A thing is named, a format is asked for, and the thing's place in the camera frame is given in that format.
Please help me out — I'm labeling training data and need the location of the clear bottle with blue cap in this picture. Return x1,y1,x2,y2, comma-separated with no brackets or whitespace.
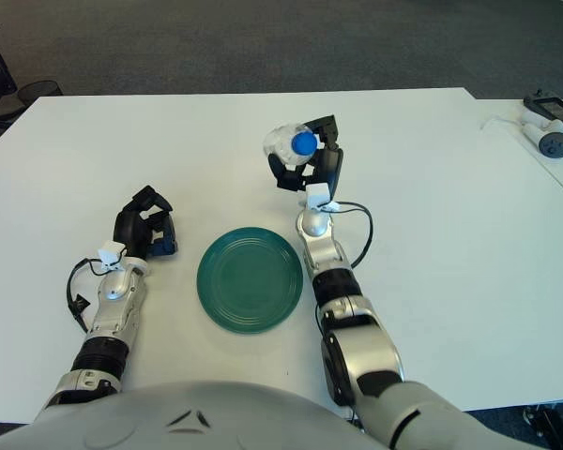
262,122,320,168

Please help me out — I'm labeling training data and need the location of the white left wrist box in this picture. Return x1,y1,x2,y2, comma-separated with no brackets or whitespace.
97,240,128,273

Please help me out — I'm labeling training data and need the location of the grey robot torso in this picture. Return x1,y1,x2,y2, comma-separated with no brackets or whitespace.
0,380,372,450

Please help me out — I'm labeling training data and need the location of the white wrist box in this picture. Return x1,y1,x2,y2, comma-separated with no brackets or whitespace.
304,183,342,212
97,240,128,273

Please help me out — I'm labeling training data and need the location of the black handheld screen device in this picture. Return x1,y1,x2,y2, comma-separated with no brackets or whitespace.
523,89,563,127

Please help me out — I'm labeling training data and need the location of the black wire mesh wastebasket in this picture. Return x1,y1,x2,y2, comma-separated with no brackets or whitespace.
17,79,65,107

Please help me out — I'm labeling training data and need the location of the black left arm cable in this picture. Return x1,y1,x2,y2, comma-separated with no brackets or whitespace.
66,256,123,335

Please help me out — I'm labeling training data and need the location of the black wheeled stand base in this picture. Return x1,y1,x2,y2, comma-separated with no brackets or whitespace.
523,405,563,450

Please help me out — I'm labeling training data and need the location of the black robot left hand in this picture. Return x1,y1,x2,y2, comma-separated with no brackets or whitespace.
112,185,179,261

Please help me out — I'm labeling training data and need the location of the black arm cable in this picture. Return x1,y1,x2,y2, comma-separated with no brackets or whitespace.
66,256,123,335
330,201,374,271

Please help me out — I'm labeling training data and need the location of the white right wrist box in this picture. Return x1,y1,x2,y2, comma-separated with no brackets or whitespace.
304,183,342,212

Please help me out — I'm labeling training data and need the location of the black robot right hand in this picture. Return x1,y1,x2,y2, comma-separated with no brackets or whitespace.
266,113,344,194

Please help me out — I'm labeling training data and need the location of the green round plate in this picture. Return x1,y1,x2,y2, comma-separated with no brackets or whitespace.
196,227,305,335

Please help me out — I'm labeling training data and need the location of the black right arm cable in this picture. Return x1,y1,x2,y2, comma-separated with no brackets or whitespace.
330,201,374,271

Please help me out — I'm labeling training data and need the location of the white and grey controller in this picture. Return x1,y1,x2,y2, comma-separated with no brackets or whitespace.
519,110,563,161

